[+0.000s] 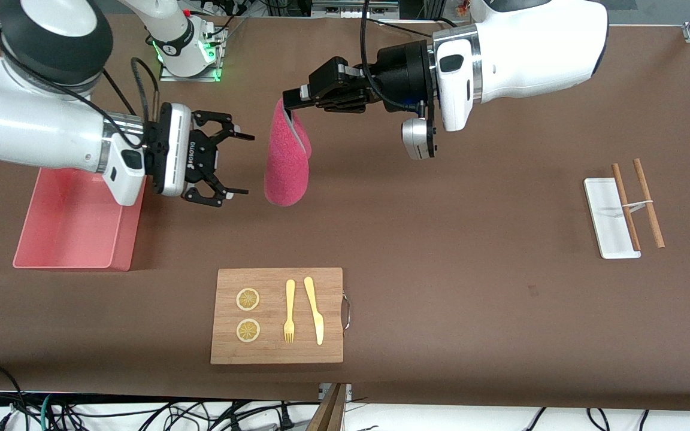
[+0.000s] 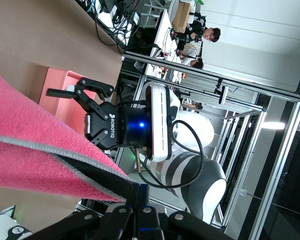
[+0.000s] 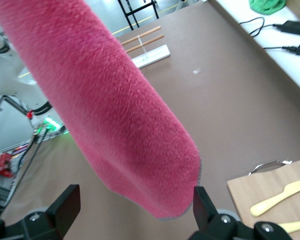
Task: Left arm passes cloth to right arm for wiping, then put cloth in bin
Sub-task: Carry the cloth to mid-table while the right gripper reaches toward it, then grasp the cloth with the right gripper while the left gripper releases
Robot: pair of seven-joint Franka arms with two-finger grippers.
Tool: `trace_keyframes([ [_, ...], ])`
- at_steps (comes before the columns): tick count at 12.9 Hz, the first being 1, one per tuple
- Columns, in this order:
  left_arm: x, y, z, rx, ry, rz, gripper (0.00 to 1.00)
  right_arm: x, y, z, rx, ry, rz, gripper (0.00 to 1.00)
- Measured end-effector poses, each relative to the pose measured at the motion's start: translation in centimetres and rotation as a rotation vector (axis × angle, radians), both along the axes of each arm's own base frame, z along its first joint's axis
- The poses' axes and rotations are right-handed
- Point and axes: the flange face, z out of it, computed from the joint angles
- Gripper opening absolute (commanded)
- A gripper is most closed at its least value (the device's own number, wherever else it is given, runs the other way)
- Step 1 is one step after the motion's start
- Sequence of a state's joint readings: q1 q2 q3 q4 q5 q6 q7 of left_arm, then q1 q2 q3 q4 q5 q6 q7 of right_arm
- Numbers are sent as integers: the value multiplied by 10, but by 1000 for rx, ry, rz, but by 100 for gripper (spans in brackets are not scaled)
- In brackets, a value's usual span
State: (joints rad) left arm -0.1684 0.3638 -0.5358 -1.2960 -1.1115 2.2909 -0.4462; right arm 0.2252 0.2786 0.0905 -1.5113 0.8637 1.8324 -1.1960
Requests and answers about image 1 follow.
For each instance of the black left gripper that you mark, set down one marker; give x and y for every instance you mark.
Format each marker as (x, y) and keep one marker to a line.
(402, 75)

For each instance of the white band on rods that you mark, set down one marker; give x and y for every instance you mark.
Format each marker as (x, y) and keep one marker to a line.
(635, 206)

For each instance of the wooden cutting board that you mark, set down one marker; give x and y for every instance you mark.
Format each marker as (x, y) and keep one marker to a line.
(225, 353)

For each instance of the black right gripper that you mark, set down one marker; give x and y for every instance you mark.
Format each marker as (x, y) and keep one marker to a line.
(201, 157)

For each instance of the pink plastic bin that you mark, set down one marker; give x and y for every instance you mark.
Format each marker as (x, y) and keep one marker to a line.
(69, 233)

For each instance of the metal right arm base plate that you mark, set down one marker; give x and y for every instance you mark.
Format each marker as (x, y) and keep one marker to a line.
(168, 76)

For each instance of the brown wooden plank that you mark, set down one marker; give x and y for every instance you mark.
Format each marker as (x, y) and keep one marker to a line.
(330, 416)

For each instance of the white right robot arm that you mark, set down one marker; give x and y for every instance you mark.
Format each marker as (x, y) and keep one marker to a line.
(21, 126)

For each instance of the lemon slice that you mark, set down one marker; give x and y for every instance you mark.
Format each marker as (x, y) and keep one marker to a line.
(247, 299)
(248, 330)

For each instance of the white rectangular tray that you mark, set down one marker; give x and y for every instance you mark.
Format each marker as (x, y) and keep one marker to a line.
(605, 221)

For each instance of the small metal bracket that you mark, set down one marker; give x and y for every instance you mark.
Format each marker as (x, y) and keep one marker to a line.
(323, 392)

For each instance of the yellow plastic knife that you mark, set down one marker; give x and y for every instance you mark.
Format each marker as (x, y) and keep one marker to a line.
(312, 299)

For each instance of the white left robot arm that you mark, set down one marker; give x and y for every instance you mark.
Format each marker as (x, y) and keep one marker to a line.
(530, 54)

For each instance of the black power plug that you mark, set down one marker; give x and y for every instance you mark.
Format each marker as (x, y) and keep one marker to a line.
(286, 421)

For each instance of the grey device box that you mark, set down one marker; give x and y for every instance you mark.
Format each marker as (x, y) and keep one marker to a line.
(351, 9)

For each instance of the pink cloth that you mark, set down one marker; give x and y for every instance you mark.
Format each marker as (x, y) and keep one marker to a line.
(288, 167)

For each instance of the yellow plastic fork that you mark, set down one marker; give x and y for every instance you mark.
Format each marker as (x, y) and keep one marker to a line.
(290, 299)

